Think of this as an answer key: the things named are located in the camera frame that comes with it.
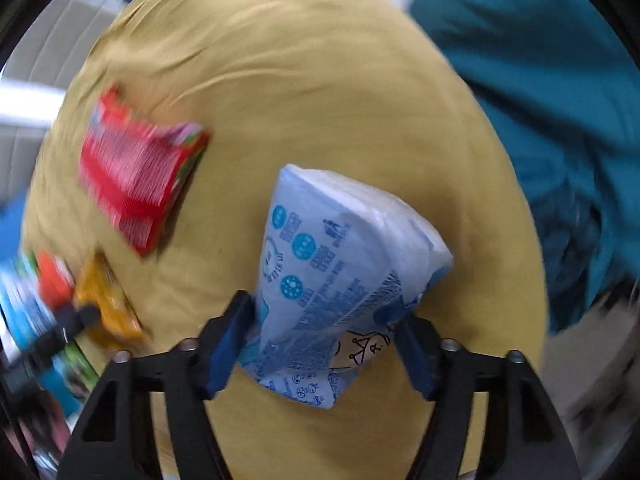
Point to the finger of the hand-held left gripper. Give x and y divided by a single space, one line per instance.
47 342

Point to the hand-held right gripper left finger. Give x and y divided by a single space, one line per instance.
226 355

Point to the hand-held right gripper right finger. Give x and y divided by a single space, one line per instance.
419 360

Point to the white blue tissue pack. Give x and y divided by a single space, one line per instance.
330 280

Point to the blue snack packet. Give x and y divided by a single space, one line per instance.
25 305

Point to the orange snack packet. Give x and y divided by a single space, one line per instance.
54 280

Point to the yellow snack packet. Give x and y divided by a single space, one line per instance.
107 305

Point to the red snack packet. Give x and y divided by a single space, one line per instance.
137 180

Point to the mustard yellow cushion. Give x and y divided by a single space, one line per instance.
310 160

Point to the teal cloth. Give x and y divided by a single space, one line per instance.
545 125

